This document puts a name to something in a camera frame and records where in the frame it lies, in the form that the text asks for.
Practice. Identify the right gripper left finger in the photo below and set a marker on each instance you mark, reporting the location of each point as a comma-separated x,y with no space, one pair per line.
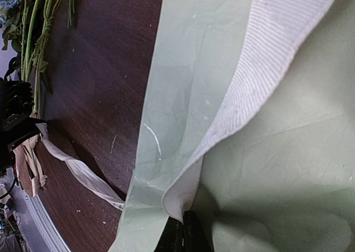
171,239

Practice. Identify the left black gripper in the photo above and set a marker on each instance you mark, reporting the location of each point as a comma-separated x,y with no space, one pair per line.
17,125

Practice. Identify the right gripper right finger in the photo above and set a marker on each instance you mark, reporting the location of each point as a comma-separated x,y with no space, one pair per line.
193,235

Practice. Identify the green wrapping paper sheet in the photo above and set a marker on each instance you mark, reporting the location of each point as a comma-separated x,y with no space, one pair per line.
285,181

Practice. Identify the beige printed ribbon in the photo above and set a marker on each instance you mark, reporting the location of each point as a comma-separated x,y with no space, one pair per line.
275,31

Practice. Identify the bunch of fake flowers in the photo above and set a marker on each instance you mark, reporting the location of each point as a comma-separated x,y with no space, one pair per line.
26,27

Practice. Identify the tan plain ribbon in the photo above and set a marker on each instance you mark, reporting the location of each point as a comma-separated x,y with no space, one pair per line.
28,167

